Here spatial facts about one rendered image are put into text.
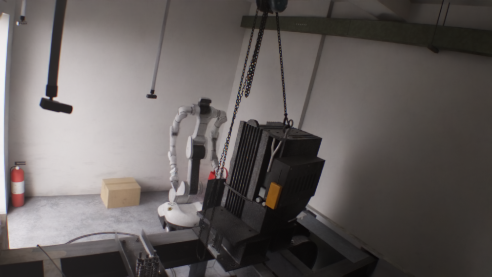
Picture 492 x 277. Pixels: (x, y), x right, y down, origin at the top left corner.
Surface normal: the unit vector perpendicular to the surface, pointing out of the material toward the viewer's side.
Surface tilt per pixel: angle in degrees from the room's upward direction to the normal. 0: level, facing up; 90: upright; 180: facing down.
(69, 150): 90
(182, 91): 90
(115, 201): 90
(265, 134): 90
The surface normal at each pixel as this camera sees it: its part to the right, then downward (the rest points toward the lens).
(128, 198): 0.61, 0.33
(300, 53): -0.80, -0.04
